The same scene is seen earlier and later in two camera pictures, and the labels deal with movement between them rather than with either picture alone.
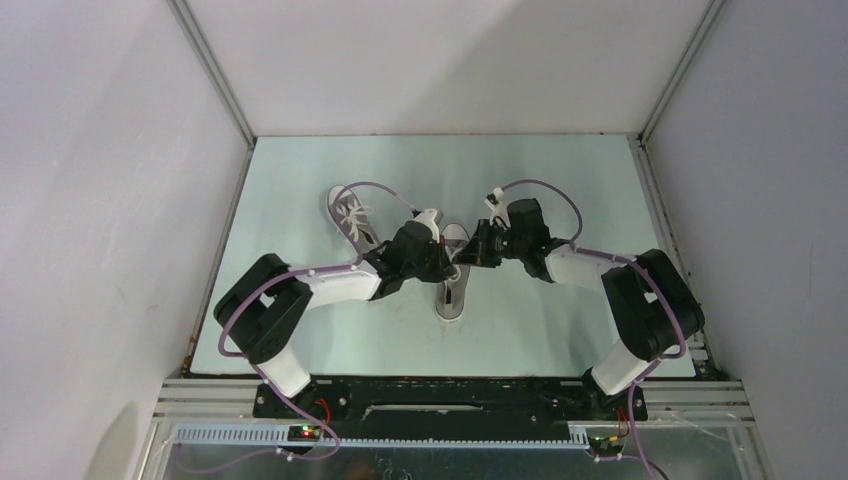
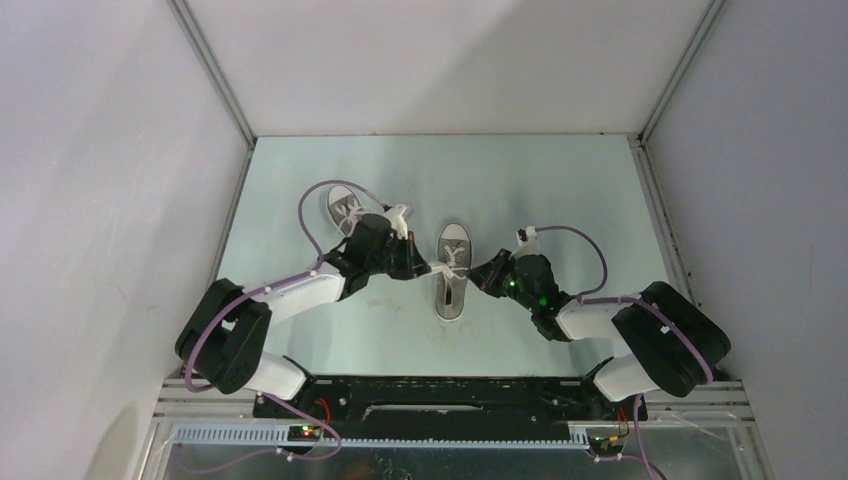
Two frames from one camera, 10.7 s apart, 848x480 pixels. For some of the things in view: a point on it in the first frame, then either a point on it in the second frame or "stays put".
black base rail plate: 458,403 stays put
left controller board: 303,433 stays put
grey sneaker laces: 451,293 stays put
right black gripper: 476,251 to 486,275
